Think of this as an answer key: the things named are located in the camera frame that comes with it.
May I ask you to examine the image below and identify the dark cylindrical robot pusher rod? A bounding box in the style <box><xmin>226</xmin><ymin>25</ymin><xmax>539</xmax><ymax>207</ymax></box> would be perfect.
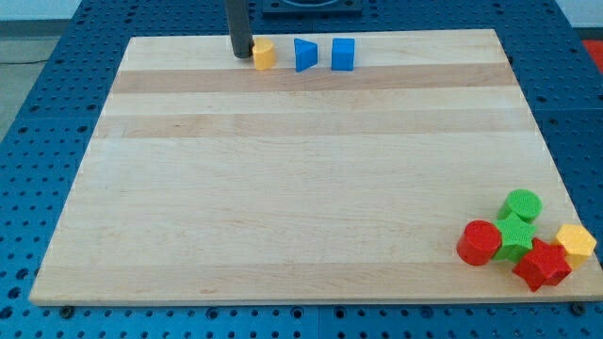
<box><xmin>224</xmin><ymin>0</ymin><xmax>253</xmax><ymax>59</ymax></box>

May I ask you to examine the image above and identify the yellow hexagon block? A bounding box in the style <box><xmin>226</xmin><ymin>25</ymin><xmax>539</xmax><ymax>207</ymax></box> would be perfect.
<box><xmin>552</xmin><ymin>224</ymin><xmax>596</xmax><ymax>270</ymax></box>

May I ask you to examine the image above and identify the green cylinder block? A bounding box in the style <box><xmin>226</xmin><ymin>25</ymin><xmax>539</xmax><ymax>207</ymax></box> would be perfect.
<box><xmin>497</xmin><ymin>188</ymin><xmax>543</xmax><ymax>222</ymax></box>

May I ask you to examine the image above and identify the blue cube block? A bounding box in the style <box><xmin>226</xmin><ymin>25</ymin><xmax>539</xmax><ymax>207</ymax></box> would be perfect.
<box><xmin>331</xmin><ymin>38</ymin><xmax>355</xmax><ymax>72</ymax></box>

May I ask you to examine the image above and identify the yellow heart block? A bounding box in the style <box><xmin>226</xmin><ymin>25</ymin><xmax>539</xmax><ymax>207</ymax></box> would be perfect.
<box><xmin>253</xmin><ymin>38</ymin><xmax>277</xmax><ymax>71</ymax></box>

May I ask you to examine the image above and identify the green star block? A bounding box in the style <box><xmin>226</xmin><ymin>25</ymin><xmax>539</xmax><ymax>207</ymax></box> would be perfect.
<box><xmin>493</xmin><ymin>213</ymin><xmax>537</xmax><ymax>263</ymax></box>

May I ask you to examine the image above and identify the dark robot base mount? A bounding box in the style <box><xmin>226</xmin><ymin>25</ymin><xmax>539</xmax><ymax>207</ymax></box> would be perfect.
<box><xmin>258</xmin><ymin>0</ymin><xmax>363</xmax><ymax>17</ymax></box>

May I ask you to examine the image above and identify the red cylinder block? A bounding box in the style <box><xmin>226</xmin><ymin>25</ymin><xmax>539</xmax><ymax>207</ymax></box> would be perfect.
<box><xmin>456</xmin><ymin>219</ymin><xmax>502</xmax><ymax>266</ymax></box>

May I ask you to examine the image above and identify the blue triangle block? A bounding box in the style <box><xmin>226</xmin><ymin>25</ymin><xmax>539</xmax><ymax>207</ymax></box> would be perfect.
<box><xmin>294</xmin><ymin>39</ymin><xmax>318</xmax><ymax>73</ymax></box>

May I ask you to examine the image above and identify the light wooden board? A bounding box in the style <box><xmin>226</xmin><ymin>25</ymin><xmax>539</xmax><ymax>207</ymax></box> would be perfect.
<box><xmin>29</xmin><ymin>29</ymin><xmax>602</xmax><ymax>306</ymax></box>

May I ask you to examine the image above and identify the red star block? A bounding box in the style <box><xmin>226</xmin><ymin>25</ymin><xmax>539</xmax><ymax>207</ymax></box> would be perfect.
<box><xmin>513</xmin><ymin>238</ymin><xmax>573</xmax><ymax>292</ymax></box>

